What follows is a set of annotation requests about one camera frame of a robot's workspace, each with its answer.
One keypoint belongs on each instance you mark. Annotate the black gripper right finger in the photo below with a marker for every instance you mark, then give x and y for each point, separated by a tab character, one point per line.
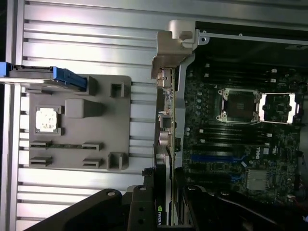
187	211

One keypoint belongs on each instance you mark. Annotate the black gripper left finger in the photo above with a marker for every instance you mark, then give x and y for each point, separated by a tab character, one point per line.
142	209

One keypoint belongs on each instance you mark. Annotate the black expansion slot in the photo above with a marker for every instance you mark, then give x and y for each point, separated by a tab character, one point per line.
211	149

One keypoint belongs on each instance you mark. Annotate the silver chipset heatsink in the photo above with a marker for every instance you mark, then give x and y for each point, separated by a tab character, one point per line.
258	179

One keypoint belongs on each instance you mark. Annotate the black RAM slot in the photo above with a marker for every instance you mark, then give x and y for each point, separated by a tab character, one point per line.
235	135
240	81
235	139
235	144
240	71
240	76
240	65
235	130

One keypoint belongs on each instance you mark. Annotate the grey parts rack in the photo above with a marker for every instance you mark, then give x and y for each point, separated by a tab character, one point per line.
96	132

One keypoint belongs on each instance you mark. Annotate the black and grey PC case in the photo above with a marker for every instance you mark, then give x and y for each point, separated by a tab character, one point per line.
183	96

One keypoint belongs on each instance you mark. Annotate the metal CPU socket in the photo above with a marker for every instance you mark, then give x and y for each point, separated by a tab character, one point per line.
238	106

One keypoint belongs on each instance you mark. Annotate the green Dell motherboard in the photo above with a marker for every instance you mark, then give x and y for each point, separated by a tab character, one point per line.
284	144

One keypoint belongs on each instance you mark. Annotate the silver CPU chip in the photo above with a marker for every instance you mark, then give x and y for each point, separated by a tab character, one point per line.
47	119

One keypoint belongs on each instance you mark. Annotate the silver socket cover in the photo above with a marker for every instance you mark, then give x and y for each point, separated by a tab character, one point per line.
276	96

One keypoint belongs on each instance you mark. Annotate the blue disk carrier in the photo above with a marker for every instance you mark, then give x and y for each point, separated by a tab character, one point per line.
72	79

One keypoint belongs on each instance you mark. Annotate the silver hard disk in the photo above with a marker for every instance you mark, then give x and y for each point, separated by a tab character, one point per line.
31	72

